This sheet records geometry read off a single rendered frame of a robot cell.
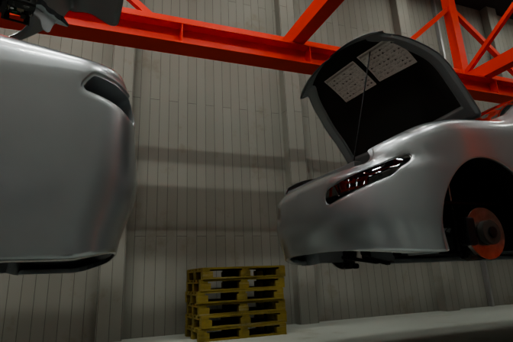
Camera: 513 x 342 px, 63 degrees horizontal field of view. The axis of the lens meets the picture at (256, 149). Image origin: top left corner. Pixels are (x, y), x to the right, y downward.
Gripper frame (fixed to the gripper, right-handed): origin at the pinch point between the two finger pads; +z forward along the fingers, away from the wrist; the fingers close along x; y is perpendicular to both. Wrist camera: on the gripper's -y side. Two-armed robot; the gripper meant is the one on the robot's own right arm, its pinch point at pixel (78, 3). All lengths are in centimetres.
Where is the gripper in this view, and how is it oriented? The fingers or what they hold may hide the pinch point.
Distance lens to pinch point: 106.8
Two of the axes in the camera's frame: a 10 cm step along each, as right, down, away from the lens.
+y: 1.2, 9.1, -4.0
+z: 8.0, 1.4, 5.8
